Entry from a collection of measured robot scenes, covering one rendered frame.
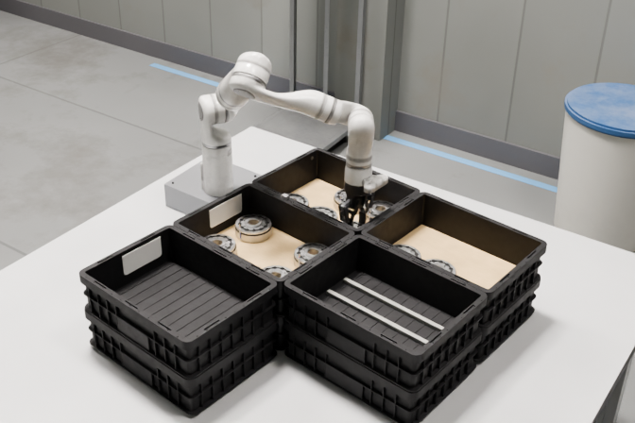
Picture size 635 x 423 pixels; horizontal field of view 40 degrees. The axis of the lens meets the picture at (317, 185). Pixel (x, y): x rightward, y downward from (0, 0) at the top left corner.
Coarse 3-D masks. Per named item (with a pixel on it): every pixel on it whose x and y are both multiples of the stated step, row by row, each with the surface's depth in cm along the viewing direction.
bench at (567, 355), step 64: (256, 128) 332; (448, 192) 294; (64, 256) 257; (576, 256) 262; (0, 320) 230; (64, 320) 231; (576, 320) 235; (0, 384) 210; (64, 384) 210; (128, 384) 210; (256, 384) 211; (320, 384) 212; (512, 384) 213; (576, 384) 213
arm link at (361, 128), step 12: (360, 120) 223; (372, 120) 226; (348, 132) 226; (360, 132) 224; (372, 132) 225; (348, 144) 229; (360, 144) 227; (372, 144) 229; (348, 156) 231; (360, 156) 229; (360, 168) 231
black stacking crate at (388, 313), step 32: (352, 256) 228; (384, 256) 223; (320, 288) 221; (352, 288) 224; (384, 288) 225; (416, 288) 220; (448, 288) 212; (288, 320) 213; (320, 320) 206; (416, 320) 213; (448, 320) 214; (352, 352) 201; (384, 352) 195; (448, 352) 200; (416, 384) 194
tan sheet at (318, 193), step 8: (312, 184) 270; (320, 184) 270; (328, 184) 270; (296, 192) 266; (304, 192) 266; (312, 192) 266; (320, 192) 266; (328, 192) 266; (312, 200) 262; (320, 200) 262; (328, 200) 262
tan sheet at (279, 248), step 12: (228, 228) 247; (276, 228) 248; (240, 240) 242; (276, 240) 243; (288, 240) 243; (240, 252) 237; (252, 252) 237; (264, 252) 237; (276, 252) 238; (288, 252) 238; (264, 264) 232; (276, 264) 232; (288, 264) 233
